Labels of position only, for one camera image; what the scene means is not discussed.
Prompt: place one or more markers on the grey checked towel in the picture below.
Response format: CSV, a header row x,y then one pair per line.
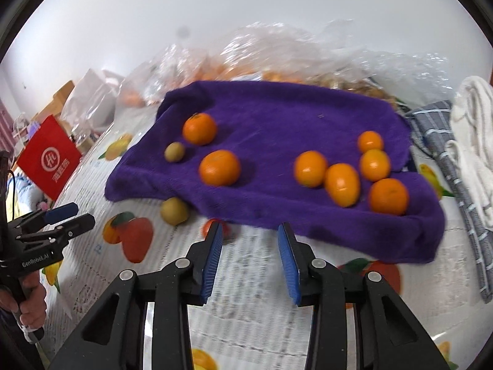
x,y
435,123

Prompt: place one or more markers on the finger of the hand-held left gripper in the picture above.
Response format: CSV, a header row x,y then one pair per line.
x,y
73,228
61,212

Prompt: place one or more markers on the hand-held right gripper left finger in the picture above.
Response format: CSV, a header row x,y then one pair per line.
x,y
212,264

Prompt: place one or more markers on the white plastic bag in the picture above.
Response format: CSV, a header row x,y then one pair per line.
x,y
92,96

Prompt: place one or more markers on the clear plastic bag of longans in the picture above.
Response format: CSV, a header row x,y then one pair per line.
x,y
346,50

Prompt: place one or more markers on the purple towel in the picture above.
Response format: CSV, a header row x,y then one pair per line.
x,y
269,123

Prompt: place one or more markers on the white striped towel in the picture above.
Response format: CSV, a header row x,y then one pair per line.
x,y
473,154

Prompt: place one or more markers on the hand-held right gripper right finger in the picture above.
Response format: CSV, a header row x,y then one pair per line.
x,y
289,268

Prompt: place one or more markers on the clear plastic bag of oranges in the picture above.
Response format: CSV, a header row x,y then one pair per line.
x,y
165,69

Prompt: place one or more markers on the large orange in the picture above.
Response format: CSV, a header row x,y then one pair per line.
x,y
219,167

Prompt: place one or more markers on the red paper bag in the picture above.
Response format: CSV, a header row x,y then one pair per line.
x,y
50,158

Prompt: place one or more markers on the small orange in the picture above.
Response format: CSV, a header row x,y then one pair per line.
x,y
375,165
389,196
199,128
342,185
227,231
311,168
370,142

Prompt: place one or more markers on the yellow-green longan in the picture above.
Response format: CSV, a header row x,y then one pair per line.
x,y
174,211
175,152

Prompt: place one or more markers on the fruit printed tablecloth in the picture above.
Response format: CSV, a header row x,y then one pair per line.
x,y
250,316

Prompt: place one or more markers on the wooden chair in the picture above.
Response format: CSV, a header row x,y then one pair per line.
x,y
57,94

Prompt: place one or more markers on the person's left hand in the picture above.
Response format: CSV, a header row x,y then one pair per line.
x,y
32,304

